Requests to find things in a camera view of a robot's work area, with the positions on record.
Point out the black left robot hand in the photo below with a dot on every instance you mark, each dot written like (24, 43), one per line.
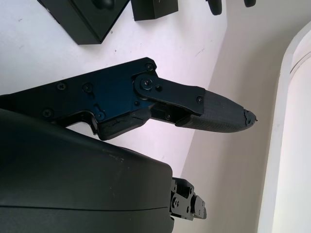
(215, 7)

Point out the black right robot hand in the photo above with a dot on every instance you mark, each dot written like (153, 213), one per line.
(60, 174)

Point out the black RealSense box lid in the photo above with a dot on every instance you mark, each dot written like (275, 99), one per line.
(155, 11)

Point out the black box base with foam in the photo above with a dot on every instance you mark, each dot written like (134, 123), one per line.
(82, 26)

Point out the white rounded wall panel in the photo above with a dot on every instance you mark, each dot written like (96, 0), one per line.
(296, 145)

